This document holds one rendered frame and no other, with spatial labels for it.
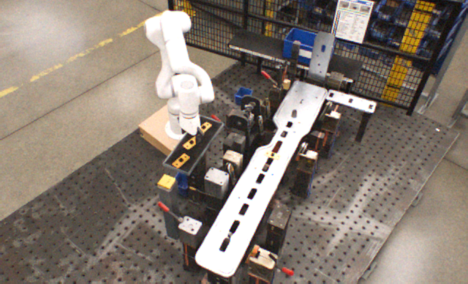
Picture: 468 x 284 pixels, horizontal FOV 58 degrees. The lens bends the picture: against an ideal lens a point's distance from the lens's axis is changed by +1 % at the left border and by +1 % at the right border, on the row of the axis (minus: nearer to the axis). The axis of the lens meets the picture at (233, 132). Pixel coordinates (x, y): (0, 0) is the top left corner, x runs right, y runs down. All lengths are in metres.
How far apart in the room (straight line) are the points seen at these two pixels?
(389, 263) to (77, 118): 2.84
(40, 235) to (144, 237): 0.54
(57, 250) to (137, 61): 2.66
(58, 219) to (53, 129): 1.66
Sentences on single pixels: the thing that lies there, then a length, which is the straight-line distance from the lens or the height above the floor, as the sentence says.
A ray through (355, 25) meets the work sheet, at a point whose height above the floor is 1.26.
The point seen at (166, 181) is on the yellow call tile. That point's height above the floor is 1.16.
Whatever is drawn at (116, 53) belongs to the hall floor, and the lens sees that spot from 4.76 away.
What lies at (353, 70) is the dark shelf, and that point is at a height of 1.03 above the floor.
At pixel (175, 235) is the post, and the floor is 0.75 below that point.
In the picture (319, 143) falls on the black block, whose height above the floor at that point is 0.94.
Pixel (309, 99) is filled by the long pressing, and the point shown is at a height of 1.00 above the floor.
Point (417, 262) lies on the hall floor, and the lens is 3.27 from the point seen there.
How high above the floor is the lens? 2.66
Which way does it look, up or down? 46 degrees down
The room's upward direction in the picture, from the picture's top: 2 degrees clockwise
